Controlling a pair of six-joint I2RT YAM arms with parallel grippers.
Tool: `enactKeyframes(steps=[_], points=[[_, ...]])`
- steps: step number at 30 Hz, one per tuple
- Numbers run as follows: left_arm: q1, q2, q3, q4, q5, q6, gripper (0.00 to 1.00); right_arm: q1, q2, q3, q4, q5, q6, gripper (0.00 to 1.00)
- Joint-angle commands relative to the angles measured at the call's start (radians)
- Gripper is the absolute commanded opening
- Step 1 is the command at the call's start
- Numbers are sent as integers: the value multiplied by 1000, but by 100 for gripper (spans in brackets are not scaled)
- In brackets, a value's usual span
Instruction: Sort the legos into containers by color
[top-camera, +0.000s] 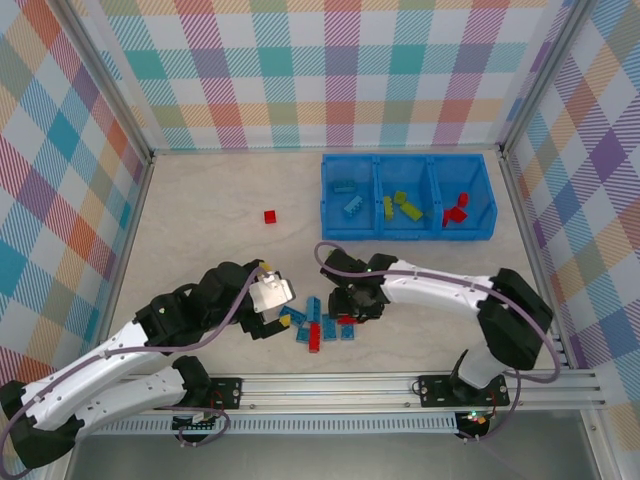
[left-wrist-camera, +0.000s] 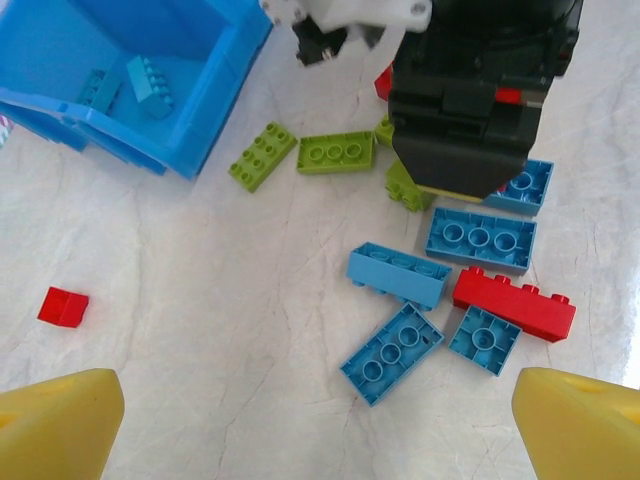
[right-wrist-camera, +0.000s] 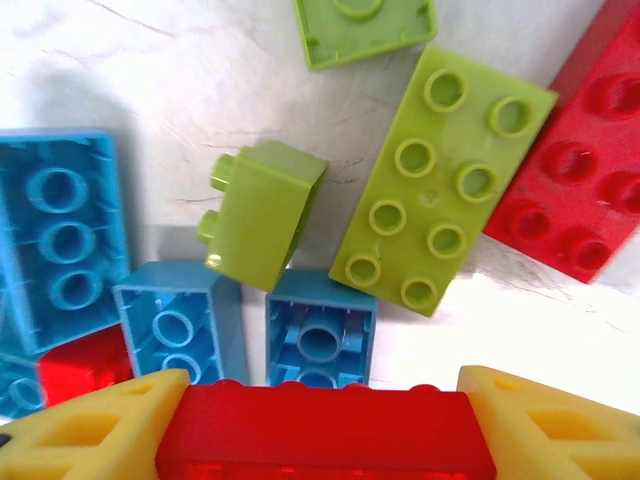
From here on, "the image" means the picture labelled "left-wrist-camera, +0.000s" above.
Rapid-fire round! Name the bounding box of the right black wrist camera box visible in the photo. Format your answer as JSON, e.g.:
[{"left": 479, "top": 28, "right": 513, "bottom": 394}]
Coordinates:
[{"left": 292, "top": 14, "right": 349, "bottom": 69}]

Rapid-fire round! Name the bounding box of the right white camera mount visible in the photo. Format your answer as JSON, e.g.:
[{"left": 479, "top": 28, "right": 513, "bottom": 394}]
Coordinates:
[{"left": 259, "top": 0, "right": 434, "bottom": 54}]

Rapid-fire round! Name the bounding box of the long green lego brick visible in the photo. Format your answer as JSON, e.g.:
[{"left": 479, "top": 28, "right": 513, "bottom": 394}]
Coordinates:
[
  {"left": 227, "top": 121, "right": 300, "bottom": 184},
  {"left": 296, "top": 130, "right": 377, "bottom": 176},
  {"left": 373, "top": 113, "right": 397, "bottom": 150}
]

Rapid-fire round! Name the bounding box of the small green lego brick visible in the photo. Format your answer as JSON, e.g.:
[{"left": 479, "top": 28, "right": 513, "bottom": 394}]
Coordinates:
[{"left": 383, "top": 158, "right": 439, "bottom": 215}]

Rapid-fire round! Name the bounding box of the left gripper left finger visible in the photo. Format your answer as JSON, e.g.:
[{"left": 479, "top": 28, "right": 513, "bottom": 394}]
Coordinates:
[{"left": 0, "top": 368, "right": 126, "bottom": 480}]

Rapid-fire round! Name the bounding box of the blue plastic bin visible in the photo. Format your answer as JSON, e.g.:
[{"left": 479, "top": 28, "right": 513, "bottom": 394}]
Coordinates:
[{"left": 0, "top": 0, "right": 275, "bottom": 182}]

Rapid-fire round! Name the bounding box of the long blue lego brick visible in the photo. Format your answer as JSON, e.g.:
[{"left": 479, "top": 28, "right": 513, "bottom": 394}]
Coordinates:
[
  {"left": 423, "top": 205, "right": 539, "bottom": 279},
  {"left": 346, "top": 241, "right": 454, "bottom": 312},
  {"left": 74, "top": 68, "right": 124, "bottom": 117},
  {"left": 338, "top": 300, "right": 446, "bottom": 409},
  {"left": 124, "top": 55, "right": 177, "bottom": 121}
]

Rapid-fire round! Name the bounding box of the small red lego brick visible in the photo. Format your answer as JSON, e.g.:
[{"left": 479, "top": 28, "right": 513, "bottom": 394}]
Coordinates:
[{"left": 37, "top": 285, "right": 90, "bottom": 330}]

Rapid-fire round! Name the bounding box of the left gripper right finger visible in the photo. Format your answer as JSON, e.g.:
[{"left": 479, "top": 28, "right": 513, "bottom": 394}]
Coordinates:
[{"left": 514, "top": 366, "right": 640, "bottom": 480}]

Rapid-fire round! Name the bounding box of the small blue lego brick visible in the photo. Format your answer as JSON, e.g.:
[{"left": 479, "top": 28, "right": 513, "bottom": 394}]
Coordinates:
[
  {"left": 447, "top": 304, "right": 524, "bottom": 377},
  {"left": 482, "top": 158, "right": 555, "bottom": 217}
]

